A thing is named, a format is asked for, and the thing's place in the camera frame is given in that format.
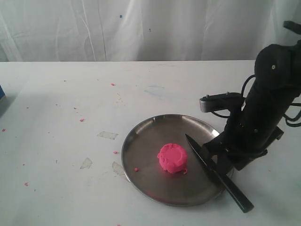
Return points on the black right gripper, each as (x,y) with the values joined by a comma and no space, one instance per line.
(247,135)

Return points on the black knife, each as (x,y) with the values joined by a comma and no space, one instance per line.
(237,195)

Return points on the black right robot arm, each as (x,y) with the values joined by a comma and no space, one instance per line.
(277,72)

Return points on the pink dough lump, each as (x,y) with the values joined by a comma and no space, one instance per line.
(173,158)

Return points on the round steel plate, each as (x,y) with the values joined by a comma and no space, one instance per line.
(142,168)

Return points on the white backdrop curtain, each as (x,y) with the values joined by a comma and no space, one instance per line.
(143,30)

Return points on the blue box at table edge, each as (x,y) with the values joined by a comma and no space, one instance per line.
(2,94)

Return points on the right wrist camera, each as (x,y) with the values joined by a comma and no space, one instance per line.
(225,101)

